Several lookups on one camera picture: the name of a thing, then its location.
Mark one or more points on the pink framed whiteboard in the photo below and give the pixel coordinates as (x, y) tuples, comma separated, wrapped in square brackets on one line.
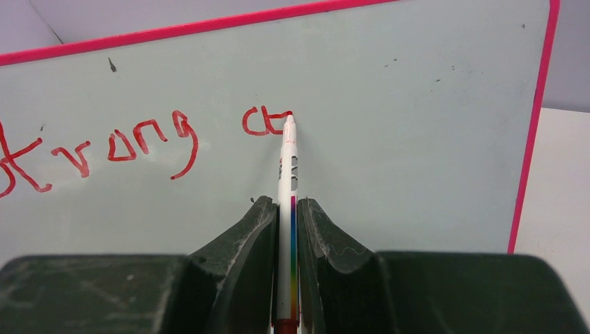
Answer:
[(415, 126)]

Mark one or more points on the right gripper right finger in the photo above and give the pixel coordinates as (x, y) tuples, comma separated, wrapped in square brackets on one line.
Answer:
[(347, 288)]

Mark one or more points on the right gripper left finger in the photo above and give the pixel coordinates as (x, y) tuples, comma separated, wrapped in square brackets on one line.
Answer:
[(223, 287)]

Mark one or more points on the white red marker pen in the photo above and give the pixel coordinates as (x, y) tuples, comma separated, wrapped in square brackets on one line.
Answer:
[(286, 310)]

